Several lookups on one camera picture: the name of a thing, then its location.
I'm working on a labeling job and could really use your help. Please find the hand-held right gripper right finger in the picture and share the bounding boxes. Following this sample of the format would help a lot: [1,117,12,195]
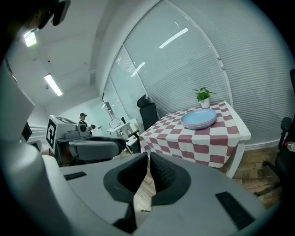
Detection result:
[142,152,277,236]

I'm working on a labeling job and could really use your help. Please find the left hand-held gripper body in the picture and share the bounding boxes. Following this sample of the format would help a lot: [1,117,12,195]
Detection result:
[45,114,93,167]

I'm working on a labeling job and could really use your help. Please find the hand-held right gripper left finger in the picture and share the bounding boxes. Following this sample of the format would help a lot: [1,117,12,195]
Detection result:
[59,152,148,236]

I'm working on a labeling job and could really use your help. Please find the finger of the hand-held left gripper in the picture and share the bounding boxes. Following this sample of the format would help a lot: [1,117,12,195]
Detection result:
[68,140,127,161]
[88,136,127,143]

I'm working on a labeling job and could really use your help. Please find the big blue plate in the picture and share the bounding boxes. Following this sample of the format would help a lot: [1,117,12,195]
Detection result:
[180,109,218,127]
[183,121,217,130]

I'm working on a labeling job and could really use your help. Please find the big pink plate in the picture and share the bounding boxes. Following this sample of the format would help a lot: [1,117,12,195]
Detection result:
[181,118,217,129]

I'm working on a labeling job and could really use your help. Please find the white shelf unit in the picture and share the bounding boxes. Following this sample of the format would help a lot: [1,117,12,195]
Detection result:
[107,117,140,155]

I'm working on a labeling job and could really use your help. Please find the black mesh office chair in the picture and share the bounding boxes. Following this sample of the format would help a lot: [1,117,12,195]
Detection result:
[136,94,160,132]
[253,68,295,199]

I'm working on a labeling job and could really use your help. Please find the ceiling light panel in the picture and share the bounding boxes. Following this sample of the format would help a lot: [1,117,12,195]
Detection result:
[24,30,37,47]
[43,73,64,97]

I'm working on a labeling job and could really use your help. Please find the red white checkered tablecloth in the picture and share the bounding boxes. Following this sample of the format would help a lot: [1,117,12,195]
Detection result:
[139,101,242,168]

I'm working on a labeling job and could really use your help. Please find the white table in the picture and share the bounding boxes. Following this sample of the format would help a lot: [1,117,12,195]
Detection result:
[222,100,252,180]

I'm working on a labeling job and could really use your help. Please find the green potted plant white pot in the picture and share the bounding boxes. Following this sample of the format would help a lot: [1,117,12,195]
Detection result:
[192,87,218,109]

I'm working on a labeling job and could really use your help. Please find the white bottle red cap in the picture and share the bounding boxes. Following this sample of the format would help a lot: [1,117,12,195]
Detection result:
[283,141,295,153]

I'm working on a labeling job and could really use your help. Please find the white window blinds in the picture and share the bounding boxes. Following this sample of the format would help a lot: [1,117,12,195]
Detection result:
[123,0,295,150]

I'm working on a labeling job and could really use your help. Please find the black head-mounted camera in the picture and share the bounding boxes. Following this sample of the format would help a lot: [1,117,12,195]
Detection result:
[38,0,71,26]

